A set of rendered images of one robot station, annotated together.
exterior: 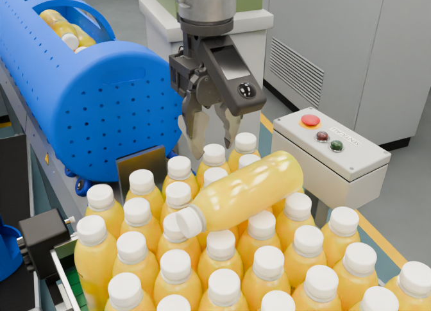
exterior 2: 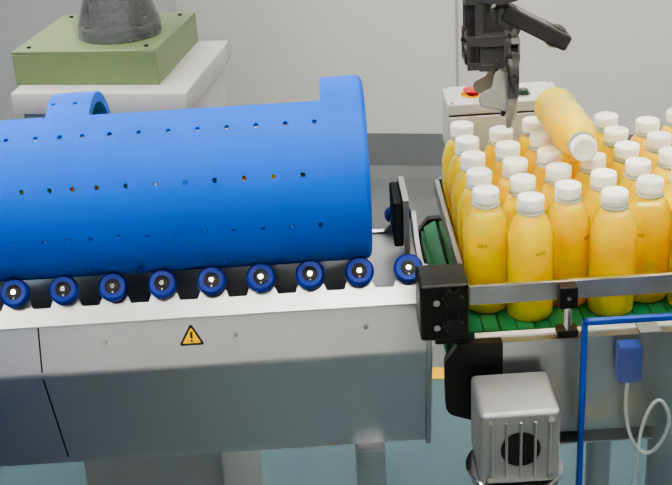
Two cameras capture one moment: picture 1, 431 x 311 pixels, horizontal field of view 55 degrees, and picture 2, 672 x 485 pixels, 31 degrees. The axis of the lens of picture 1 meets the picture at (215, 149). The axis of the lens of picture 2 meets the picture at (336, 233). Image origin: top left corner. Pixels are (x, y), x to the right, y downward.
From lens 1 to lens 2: 1.74 m
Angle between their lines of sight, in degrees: 50
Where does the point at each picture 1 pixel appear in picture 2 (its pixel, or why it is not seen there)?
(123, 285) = (615, 191)
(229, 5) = not seen: outside the picture
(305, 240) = (621, 131)
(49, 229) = (453, 270)
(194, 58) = (491, 30)
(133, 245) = (574, 184)
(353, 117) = not seen: hidden behind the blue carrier
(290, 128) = (472, 102)
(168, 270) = (612, 175)
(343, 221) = (612, 117)
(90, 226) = (533, 196)
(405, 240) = not seen: hidden behind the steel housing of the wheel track
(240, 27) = (216, 67)
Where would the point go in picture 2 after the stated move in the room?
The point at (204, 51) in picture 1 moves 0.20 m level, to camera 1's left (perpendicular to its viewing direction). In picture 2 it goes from (517, 13) to (459, 50)
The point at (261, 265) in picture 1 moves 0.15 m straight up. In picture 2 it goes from (633, 148) to (638, 55)
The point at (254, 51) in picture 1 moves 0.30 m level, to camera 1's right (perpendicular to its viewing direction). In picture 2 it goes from (221, 100) to (303, 57)
